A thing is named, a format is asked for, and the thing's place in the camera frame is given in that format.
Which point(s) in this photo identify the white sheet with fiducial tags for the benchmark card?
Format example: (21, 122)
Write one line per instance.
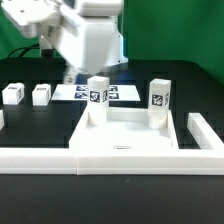
(79, 93)

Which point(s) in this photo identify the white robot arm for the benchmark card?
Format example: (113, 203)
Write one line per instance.
(84, 32)

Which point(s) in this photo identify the white square table top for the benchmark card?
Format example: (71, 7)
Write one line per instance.
(125, 128)

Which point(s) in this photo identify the white U-shaped obstacle fence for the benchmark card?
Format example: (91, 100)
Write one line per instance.
(207, 159)

